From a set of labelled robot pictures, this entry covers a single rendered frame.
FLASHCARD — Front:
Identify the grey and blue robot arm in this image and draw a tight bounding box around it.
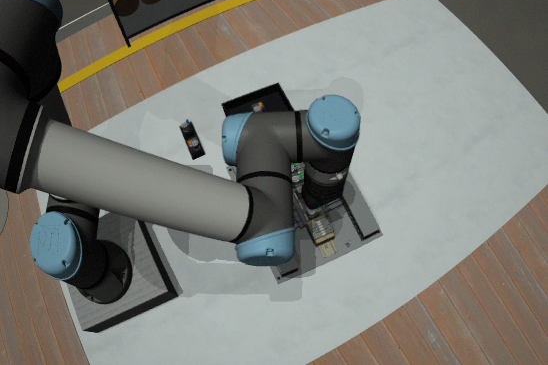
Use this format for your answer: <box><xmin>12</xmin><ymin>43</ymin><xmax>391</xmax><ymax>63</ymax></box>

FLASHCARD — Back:
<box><xmin>0</xmin><ymin>0</ymin><xmax>361</xmax><ymax>304</ymax></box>

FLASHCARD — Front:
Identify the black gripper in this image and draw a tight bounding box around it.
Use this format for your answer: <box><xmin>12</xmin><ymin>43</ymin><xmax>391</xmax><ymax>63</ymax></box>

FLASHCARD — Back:
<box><xmin>301</xmin><ymin>162</ymin><xmax>351</xmax><ymax>210</ymax></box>

